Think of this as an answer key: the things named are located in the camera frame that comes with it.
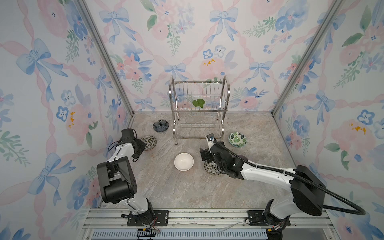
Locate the orange bowl white inside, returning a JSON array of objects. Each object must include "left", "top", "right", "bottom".
[{"left": 174, "top": 153, "right": 194, "bottom": 172}]

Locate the steel wire dish rack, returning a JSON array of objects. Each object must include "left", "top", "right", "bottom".
[{"left": 169, "top": 77, "right": 231, "bottom": 145}]

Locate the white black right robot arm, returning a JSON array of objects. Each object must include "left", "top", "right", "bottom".
[{"left": 199, "top": 141, "right": 325, "bottom": 232}]

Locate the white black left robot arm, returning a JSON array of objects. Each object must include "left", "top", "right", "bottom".
[{"left": 97, "top": 129, "right": 156, "bottom": 226}]

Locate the green leaf rack ornament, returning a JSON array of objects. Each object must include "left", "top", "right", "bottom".
[{"left": 192, "top": 99, "right": 206, "bottom": 108}]

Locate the green leaf pattern bowl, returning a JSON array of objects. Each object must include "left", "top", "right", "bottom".
[{"left": 228, "top": 132, "right": 248, "bottom": 148}]

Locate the dark blue petal bowl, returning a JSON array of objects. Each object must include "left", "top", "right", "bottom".
[{"left": 153, "top": 120, "right": 169, "bottom": 133}]

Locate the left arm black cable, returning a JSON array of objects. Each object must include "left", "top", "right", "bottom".
[{"left": 107, "top": 139, "right": 124, "bottom": 154}]

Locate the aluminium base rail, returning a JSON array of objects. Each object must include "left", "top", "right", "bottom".
[{"left": 78, "top": 209, "right": 340, "bottom": 240}]

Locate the aluminium corner post left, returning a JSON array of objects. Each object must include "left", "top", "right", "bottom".
[{"left": 74, "top": 0, "right": 134, "bottom": 118}]

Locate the aluminium corner post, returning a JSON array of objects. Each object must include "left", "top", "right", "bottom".
[
  {"left": 271, "top": 0, "right": 346, "bottom": 117},
  {"left": 74, "top": 0, "right": 134, "bottom": 118}
]

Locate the aluminium corner post right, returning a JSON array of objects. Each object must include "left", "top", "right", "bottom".
[{"left": 271, "top": 0, "right": 346, "bottom": 117}]

